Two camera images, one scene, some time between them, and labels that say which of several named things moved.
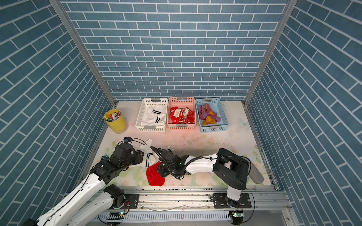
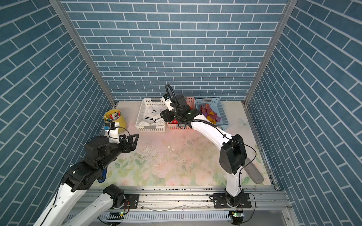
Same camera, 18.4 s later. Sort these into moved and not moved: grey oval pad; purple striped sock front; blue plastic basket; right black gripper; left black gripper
Moved: right black gripper; left black gripper
Not moved: purple striped sock front; blue plastic basket; grey oval pad
